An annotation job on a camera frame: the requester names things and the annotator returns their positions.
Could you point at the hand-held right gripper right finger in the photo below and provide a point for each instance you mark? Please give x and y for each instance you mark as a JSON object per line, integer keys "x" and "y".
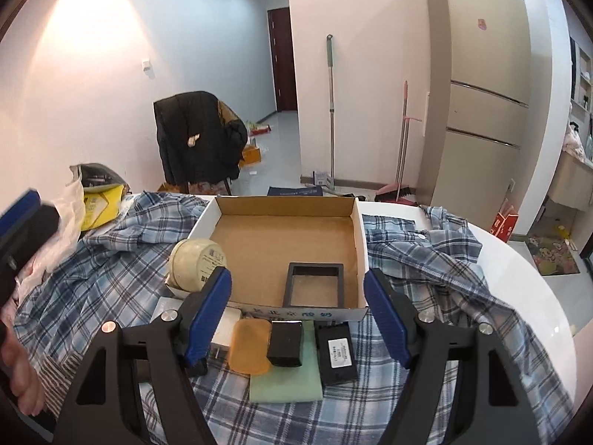
{"x": 387, "y": 320}

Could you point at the black jacket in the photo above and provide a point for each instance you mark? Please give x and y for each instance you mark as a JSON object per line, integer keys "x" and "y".
{"x": 190, "y": 120}

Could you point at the beige refrigerator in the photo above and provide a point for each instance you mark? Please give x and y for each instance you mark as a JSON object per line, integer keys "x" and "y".
{"x": 482, "y": 79}

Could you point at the pink broom and dustpan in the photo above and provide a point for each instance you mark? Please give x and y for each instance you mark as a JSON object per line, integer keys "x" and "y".
{"x": 404, "y": 102}

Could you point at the orange plastic case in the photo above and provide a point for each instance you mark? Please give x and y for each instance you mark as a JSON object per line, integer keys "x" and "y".
{"x": 248, "y": 347}

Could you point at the pale green sheet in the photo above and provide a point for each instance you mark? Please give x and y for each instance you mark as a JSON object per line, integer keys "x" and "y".
{"x": 287, "y": 387}

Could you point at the black bag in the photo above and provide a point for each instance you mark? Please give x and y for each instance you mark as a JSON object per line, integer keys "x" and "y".
{"x": 350, "y": 194}

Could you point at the person's left hand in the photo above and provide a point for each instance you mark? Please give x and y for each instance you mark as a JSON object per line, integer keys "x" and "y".
{"x": 21, "y": 371}

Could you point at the pink cloth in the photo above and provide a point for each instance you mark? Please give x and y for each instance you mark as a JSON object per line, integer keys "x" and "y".
{"x": 574, "y": 141}

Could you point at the brown cardboard box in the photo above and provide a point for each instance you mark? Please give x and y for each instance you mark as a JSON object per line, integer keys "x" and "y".
{"x": 169, "y": 187}

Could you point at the patterned floor mat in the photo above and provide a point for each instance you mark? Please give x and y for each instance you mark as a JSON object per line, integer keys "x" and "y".
{"x": 551, "y": 255}

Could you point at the red carton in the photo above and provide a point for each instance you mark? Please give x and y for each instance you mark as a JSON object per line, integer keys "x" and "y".
{"x": 502, "y": 227}

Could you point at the white plastic bag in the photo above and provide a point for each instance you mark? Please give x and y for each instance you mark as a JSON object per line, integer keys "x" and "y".
{"x": 65, "y": 208}

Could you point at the yellow packet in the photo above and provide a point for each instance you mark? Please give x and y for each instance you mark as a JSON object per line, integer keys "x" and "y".
{"x": 102, "y": 204}

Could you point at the dark red door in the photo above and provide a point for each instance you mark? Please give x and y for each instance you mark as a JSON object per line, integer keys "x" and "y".
{"x": 282, "y": 65}

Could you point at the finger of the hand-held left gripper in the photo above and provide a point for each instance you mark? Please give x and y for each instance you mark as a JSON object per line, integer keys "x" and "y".
{"x": 18, "y": 213}

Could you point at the white power adapter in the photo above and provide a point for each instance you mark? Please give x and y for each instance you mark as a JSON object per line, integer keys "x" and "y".
{"x": 228, "y": 329}

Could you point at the small black box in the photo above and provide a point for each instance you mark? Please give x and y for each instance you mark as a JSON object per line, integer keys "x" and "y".
{"x": 285, "y": 343}

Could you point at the round cream tin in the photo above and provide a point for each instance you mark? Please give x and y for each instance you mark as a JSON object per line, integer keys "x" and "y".
{"x": 194, "y": 259}

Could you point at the blue plaid shirt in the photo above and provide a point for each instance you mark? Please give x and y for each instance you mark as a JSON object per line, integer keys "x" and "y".
{"x": 116, "y": 264}

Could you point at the beige cabinet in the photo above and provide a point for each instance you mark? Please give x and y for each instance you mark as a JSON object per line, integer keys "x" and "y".
{"x": 570, "y": 181}

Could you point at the grey bag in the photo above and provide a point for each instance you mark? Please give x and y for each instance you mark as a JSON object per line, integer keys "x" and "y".
{"x": 99, "y": 174}

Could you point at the black square frame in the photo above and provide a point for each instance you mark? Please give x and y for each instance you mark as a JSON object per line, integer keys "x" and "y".
{"x": 315, "y": 267}

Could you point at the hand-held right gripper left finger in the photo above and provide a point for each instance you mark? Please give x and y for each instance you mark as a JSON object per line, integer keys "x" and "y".
{"x": 213, "y": 315}

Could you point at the wooden chair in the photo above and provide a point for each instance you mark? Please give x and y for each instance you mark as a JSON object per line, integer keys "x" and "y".
{"x": 206, "y": 186}

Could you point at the orange cardboard box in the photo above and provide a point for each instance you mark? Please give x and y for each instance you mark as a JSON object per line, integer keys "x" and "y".
{"x": 252, "y": 155}

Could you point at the black battery with white label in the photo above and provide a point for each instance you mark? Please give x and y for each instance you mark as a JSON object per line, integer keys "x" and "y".
{"x": 336, "y": 371}

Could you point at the small blue and white box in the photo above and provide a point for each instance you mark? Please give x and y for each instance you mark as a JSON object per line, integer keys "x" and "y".
{"x": 322, "y": 178}

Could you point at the colourful package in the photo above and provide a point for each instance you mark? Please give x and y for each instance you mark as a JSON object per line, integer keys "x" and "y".
{"x": 259, "y": 127}

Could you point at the white wall switch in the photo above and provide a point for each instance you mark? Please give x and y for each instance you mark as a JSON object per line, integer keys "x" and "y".
{"x": 147, "y": 66}

